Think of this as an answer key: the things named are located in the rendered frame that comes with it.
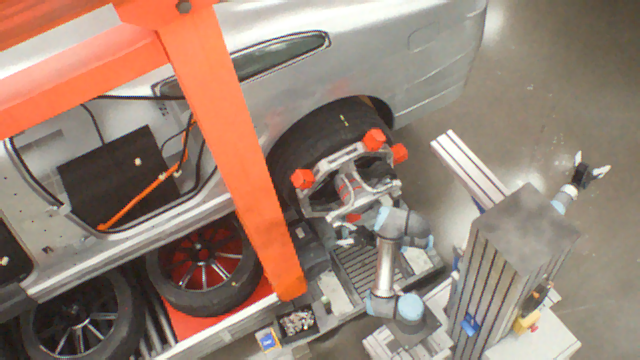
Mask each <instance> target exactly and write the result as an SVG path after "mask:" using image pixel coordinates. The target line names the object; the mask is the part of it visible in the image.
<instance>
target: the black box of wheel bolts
mask: <svg viewBox="0 0 640 360"><path fill-rule="evenodd" d="M275 318H276V321H277V324H278V328H279V331H280V334H281V337H282V340H283V341H284V343H285V345H288V344H291V343H294V342H297V341H300V340H303V339H305V338H308V337H311V336H314V335H317V334H320V330H319V326H318V323H317V320H316V317H315V314H314V311H313V308H312V305H311V303H310V304H307V305H304V306H301V307H298V308H295V309H292V310H289V311H286V312H284V313H281V314H278V315H275Z"/></svg>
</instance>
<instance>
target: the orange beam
mask: <svg viewBox="0 0 640 360"><path fill-rule="evenodd" d="M168 63H170V59H169V57H168V55H167V53H166V50H165V48H164V46H163V44H162V42H161V39H160V37H159V35H158V33H157V31H156V30H153V29H149V28H145V27H141V26H137V25H133V24H130V23H127V22H124V23H122V24H119V25H117V26H115V27H113V28H111V29H108V30H106V31H104V32H102V33H99V34H97V35H95V36H93V37H90V38H88V39H86V40H84V41H81V42H79V43H77V44H75V45H73V46H70V47H68V48H66V49H64V50H61V51H59V52H57V53H55V54H52V55H50V56H49V57H47V58H44V59H42V60H40V61H38V62H36V63H33V64H31V65H29V66H27V67H24V68H22V69H20V70H18V71H15V72H13V73H11V74H9V75H6V76H4V77H2V78H0V142H1V141H3V140H5V139H7V138H9V137H12V136H14V135H16V134H18V133H20V132H22V131H25V130H27V129H29V128H31V127H33V126H35V125H38V124H40V123H41V122H43V121H45V120H47V119H50V118H52V117H54V116H56V115H58V114H61V113H63V112H65V111H67V110H69V109H71V108H74V107H76V106H78V105H80V104H82V103H84V102H87V101H89V100H91V99H93V98H95V97H97V96H100V95H102V94H104V93H106V92H108V91H111V90H113V89H115V88H117V87H118V86H120V85H123V84H125V83H127V82H129V81H131V80H133V79H136V78H138V77H140V76H142V75H144V74H146V73H149V72H151V71H153V70H155V69H157V68H160V67H162V66H164V65H166V64H168Z"/></svg>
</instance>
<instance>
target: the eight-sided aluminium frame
mask: <svg viewBox="0 0 640 360"><path fill-rule="evenodd" d="M352 152H354V153H352ZM350 153H352V154H350ZM346 154H347V155H348V154H350V155H348V156H345V157H343V158H341V159H339V160H338V158H340V157H342V156H344V155H346ZM364 155H365V156H381V157H382V161H385V162H386V163H389V162H390V163H391V165H392V168H393V153H392V150H391V148H390V147H389V145H388V144H384V145H383V146H382V147H381V149H380V150H379V151H377V152H370V151H369V149H368V148H367V146H366V145H365V143H364V142H359V143H357V144H354V145H353V146H351V147H349V148H347V149H345V150H343V151H339V152H337V153H335V154H333V155H331V156H329V157H327V158H324V159H323V160H321V161H320V162H319V163H317V165H316V166H315V168H314V169H313V170H312V171H311V172H312V173H313V175H314V177H315V178H316V181H315V182H314V184H313V185H312V186H311V187H310V188H309V189H296V193H297V196H298V199H299V203H300V207H301V209H302V211H303V213H304V215H305V216H306V217H321V216H326V213H328V212H330V211H332V210H334V209H335V210H337V209H339V208H341V207H343V206H344V205H345V204H344V202H343V200H342V198H341V199H339V200H337V201H335V202H333V203H326V204H310V202H309V198H308V196H309V195H310V194H311V193H312V191H313V190H314V189H315V188H316V187H317V186H318V185H319V183H320V182H321V181H322V180H323V179H324V178H325V177H326V175H327V174H328V173H330V172H331V171H333V170H335V169H337V168H339V167H340V166H342V165H345V164H347V163H349V162H350V161H352V160H355V159H357V158H359V157H361V156H364ZM336 160H337V161H336ZM334 161H335V162H334ZM332 162H333V163H332ZM330 163H331V164H330ZM390 176H391V175H384V176H383V177H380V179H379V178H371V180H370V181H368V182H367V183H366V184H367V185H368V186H370V187H371V186H372V185H373V184H374V183H375V182H376V181H377V180H378V179H379V180H378V181H377V182H376V183H375V184H374V185H373V186H372V187H371V188H380V187H381V185H382V184H383V183H384V182H385V181H386V180H387V179H388V178H389V177H390ZM342 204H344V205H342ZM339 205H342V206H340V207H338V206H339Z"/></svg>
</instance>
